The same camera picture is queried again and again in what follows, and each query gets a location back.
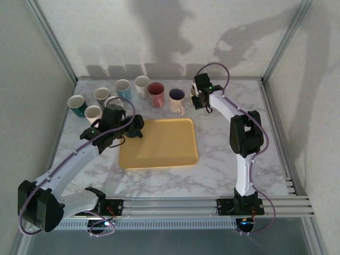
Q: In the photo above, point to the pink faceted mug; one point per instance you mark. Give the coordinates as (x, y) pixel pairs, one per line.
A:
(110, 102)

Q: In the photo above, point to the large pale pink mug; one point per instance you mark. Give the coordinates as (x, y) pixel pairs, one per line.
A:
(92, 112)

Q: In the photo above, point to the navy blue mug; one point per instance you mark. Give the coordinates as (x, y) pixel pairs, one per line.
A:
(101, 93)

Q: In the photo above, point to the light blue mug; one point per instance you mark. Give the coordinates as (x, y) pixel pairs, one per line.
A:
(125, 91)

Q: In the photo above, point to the light pink mug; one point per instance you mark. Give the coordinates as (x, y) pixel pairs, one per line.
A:
(176, 105)

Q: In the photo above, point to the dark teal mug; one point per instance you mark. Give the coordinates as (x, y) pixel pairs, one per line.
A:
(77, 105)

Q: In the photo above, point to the white faceted mug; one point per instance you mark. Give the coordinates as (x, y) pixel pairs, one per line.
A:
(143, 91)

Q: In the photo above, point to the pink patterned mug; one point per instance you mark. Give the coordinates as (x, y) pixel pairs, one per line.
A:
(156, 99)

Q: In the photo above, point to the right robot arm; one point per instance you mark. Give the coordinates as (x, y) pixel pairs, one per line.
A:
(244, 172)

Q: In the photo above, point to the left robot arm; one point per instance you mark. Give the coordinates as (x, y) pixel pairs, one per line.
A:
(71, 162)

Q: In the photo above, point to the yellow plastic tray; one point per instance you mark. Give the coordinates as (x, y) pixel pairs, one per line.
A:
(164, 146)

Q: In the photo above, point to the black base electronics board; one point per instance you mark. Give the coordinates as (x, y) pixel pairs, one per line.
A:
(105, 224)
(245, 224)

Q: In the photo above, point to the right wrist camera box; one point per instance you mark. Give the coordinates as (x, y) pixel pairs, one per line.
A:
(195, 87)

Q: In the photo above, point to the thin aluminium table rail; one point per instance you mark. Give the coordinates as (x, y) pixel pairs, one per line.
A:
(90, 78)

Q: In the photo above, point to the aluminium side rail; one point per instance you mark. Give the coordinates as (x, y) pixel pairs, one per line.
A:
(275, 127)

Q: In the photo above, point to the aluminium frame post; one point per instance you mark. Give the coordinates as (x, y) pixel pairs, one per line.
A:
(314, 236)
(55, 43)
(285, 40)
(18, 244)

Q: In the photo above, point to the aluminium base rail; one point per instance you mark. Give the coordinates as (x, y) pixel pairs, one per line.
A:
(172, 207)

